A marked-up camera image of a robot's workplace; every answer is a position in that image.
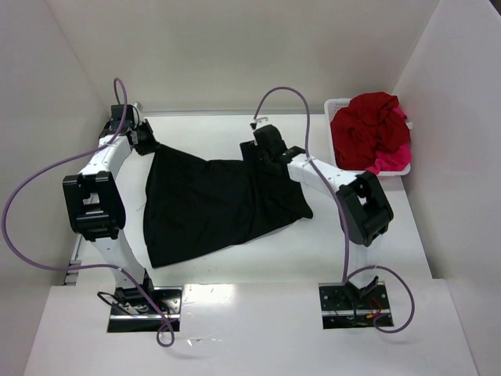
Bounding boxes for black t shirt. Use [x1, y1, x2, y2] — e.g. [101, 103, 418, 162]
[143, 142, 313, 268]

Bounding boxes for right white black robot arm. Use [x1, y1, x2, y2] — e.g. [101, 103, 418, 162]
[250, 121, 394, 302]

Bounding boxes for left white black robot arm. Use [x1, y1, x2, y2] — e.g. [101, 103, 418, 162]
[63, 102, 153, 315]

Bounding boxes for white plastic basket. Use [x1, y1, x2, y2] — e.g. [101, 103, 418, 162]
[323, 96, 413, 182]

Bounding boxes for dark red t shirt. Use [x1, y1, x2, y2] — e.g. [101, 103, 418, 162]
[330, 92, 412, 172]

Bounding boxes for pink t shirt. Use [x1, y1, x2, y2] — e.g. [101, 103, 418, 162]
[362, 96, 412, 174]

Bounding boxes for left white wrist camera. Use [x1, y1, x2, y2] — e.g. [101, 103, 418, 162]
[126, 103, 143, 126]

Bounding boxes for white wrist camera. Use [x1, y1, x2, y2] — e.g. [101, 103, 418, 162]
[126, 103, 143, 126]
[250, 116, 269, 130]

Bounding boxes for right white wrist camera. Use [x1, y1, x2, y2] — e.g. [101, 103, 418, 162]
[250, 116, 269, 130]

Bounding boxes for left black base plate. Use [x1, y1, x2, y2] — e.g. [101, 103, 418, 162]
[98, 287, 182, 333]

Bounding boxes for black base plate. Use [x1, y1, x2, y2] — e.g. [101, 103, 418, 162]
[319, 283, 394, 329]
[98, 287, 182, 333]

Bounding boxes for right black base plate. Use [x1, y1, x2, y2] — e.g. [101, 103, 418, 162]
[319, 283, 394, 329]

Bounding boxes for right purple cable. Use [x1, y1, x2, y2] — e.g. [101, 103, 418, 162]
[250, 86, 416, 334]

